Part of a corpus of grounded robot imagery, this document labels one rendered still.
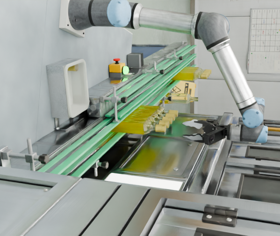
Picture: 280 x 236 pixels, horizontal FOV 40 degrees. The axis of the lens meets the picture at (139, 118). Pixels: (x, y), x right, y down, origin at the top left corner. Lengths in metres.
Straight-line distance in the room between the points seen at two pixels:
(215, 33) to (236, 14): 6.02
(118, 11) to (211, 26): 0.38
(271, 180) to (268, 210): 0.97
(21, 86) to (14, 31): 0.20
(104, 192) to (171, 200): 0.14
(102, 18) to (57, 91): 0.35
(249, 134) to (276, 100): 6.10
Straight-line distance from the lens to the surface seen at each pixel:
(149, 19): 1.72
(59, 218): 0.73
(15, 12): 1.46
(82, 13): 1.68
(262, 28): 7.52
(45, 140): 1.56
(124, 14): 1.66
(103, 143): 1.73
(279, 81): 7.70
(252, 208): 0.75
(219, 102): 7.88
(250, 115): 1.52
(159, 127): 1.76
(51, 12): 1.65
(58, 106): 1.62
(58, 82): 1.59
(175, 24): 1.69
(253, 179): 1.72
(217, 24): 1.54
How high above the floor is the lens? 1.62
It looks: 19 degrees down
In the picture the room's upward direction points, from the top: 94 degrees clockwise
